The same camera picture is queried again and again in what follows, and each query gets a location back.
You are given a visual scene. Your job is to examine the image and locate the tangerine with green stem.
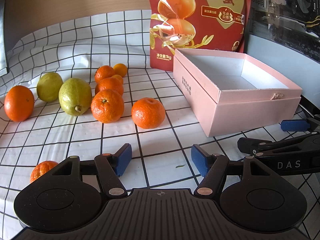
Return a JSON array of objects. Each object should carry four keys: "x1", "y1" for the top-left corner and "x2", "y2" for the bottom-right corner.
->
[{"x1": 91, "y1": 89, "x2": 124, "y2": 124}]

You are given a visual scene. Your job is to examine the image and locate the large green pear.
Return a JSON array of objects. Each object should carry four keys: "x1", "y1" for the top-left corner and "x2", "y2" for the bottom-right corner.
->
[{"x1": 59, "y1": 77, "x2": 92, "y2": 116}]

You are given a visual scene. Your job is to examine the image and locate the small hidden kumquat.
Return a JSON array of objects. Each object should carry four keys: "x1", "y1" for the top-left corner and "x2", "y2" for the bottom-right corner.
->
[{"x1": 112, "y1": 74, "x2": 124, "y2": 84}]

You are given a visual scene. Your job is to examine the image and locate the small yellow-orange kumquat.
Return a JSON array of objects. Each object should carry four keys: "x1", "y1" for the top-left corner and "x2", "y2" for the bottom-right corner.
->
[{"x1": 113, "y1": 63, "x2": 127, "y2": 77}]

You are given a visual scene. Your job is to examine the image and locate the large orange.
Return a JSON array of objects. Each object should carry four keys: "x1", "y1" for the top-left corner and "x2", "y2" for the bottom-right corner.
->
[{"x1": 4, "y1": 85, "x2": 34, "y2": 122}]

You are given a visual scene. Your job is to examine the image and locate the pink cardboard box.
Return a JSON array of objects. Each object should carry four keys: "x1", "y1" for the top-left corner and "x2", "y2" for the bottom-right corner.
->
[{"x1": 173, "y1": 49, "x2": 302, "y2": 137}]

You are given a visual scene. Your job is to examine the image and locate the white black grid tablecloth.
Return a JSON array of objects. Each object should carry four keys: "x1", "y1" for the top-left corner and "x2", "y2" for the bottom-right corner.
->
[{"x1": 1, "y1": 11, "x2": 319, "y2": 239}]

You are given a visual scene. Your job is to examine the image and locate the small green pear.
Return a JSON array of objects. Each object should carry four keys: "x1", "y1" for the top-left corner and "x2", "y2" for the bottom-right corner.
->
[{"x1": 37, "y1": 72, "x2": 63, "y2": 102}]

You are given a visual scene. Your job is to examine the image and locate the black computer case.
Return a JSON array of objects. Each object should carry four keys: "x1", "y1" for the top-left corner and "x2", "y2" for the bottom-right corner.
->
[{"x1": 245, "y1": 0, "x2": 319, "y2": 62}]

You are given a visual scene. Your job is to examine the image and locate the red snack bag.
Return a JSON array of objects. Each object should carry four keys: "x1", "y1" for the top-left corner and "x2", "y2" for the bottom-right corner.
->
[{"x1": 149, "y1": 0, "x2": 251, "y2": 72}]

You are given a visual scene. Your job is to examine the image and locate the dark monitor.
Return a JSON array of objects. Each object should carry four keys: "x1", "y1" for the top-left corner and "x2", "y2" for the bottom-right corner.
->
[{"x1": 0, "y1": 0, "x2": 8, "y2": 76}]

